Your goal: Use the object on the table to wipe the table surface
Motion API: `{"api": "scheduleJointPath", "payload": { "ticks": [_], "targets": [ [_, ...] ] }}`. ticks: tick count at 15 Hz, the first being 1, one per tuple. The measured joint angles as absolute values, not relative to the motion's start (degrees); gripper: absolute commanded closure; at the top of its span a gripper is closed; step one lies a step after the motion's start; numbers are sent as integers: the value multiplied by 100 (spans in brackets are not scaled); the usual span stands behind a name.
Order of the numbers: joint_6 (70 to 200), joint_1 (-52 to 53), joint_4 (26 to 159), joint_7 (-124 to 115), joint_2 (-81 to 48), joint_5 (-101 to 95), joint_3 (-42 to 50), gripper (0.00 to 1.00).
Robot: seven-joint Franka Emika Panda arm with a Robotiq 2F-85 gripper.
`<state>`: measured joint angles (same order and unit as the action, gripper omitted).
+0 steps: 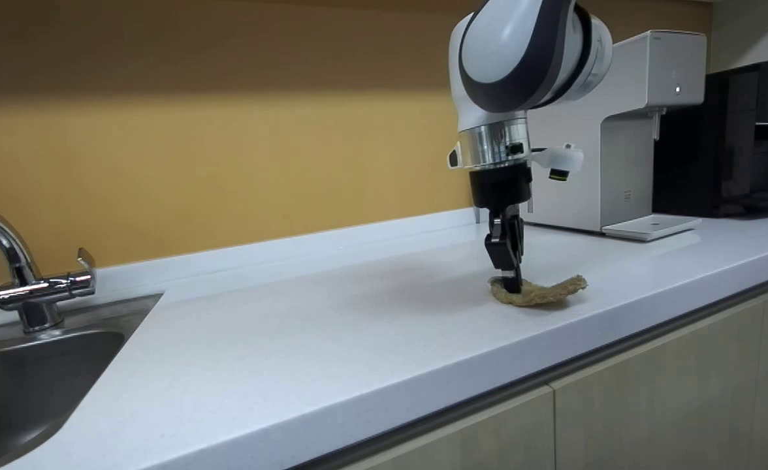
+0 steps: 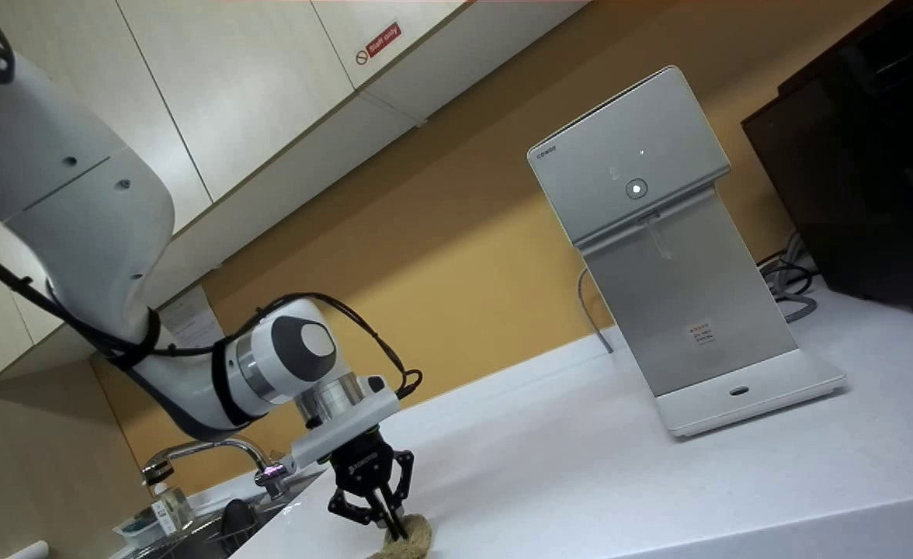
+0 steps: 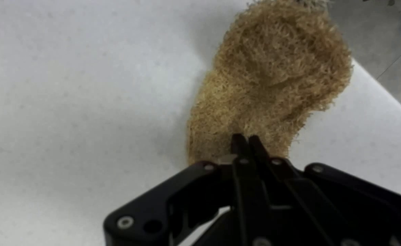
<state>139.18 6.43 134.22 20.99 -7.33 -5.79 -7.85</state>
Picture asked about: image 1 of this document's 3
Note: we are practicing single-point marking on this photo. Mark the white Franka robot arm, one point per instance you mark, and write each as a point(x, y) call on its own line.
point(523, 54)

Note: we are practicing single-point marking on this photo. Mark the narrow beige base cabinet door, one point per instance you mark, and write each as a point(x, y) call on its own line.
point(490, 439)

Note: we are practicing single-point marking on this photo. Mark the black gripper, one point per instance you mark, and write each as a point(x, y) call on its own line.
point(502, 184)

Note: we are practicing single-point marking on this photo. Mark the tan wiping cloth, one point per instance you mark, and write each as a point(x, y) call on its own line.
point(544, 294)

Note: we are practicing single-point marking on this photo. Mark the black coffee machine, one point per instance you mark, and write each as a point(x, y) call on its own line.
point(724, 139)

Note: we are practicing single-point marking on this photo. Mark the white water dispenser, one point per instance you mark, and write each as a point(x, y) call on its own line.
point(635, 131)

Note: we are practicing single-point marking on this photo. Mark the stainless steel sink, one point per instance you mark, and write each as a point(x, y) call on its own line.
point(28, 383)

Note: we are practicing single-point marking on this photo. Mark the chrome sink faucet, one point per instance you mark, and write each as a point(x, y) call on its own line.
point(29, 289)

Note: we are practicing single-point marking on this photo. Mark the wide beige base cabinet door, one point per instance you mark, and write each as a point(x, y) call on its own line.
point(673, 393)

